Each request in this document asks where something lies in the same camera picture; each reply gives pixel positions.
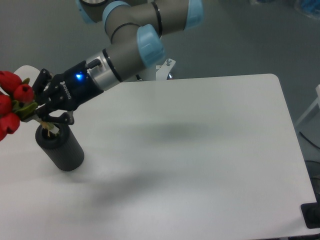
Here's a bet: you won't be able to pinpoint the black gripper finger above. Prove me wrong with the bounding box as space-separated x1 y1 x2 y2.
34 104 75 125
32 68 53 103

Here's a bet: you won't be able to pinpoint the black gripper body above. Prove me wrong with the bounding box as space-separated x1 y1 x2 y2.
46 61 103 111

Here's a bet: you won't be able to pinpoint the red tulip bouquet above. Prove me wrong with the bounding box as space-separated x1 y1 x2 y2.
0 70 60 142

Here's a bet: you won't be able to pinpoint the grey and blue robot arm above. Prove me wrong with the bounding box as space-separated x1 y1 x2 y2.
30 0 204 125

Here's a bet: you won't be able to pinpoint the dark grey ribbed vase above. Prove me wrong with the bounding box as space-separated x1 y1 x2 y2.
35 123 85 172

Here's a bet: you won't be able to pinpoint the white chair seat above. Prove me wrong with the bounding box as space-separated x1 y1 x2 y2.
13 65 44 87

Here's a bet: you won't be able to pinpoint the blue items in plastic bag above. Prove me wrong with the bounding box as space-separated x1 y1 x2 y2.
250 0 320 19

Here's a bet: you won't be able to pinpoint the black device at table edge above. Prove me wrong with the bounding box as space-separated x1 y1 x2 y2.
300 202 320 229

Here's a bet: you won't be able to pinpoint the white pedestal base frame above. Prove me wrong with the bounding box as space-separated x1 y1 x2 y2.
134 58 176 82

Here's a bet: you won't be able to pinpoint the black cable on floor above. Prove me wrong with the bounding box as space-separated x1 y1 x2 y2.
299 131 320 148

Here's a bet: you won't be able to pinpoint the white frame at right edge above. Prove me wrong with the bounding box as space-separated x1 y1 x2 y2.
294 85 320 130

